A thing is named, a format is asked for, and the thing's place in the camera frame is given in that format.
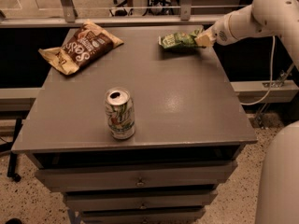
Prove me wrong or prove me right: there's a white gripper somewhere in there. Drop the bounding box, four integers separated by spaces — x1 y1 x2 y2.
195 14 237 47

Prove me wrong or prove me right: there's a green jalapeno chip bag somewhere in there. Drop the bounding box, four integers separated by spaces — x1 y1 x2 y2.
158 27 204 49

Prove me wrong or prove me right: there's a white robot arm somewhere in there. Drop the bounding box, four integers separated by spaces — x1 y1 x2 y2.
195 0 299 224

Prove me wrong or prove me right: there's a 7up soda can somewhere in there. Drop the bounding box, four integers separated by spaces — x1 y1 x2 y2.
105 87 135 140

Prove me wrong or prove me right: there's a brown chip bag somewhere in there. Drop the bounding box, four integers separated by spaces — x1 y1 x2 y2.
38 20 123 76

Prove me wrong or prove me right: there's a grey drawer cabinet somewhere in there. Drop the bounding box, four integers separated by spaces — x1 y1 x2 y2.
10 24 259 224

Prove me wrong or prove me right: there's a top grey drawer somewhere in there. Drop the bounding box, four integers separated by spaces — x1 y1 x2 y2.
36 161 237 192

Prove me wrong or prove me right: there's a grey drawer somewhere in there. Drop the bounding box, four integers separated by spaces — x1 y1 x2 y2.
81 206 206 224
36 161 237 192
64 189 218 211

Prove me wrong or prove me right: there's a metal railing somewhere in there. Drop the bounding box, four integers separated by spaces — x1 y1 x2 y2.
0 0 299 29

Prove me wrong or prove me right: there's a middle grey drawer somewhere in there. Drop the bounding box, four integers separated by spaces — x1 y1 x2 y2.
64 189 218 211

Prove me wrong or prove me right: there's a bottom grey drawer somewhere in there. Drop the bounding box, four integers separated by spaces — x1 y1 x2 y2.
81 206 206 224

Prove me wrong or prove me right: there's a black stand leg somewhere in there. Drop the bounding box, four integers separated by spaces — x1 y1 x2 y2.
7 118 23 183

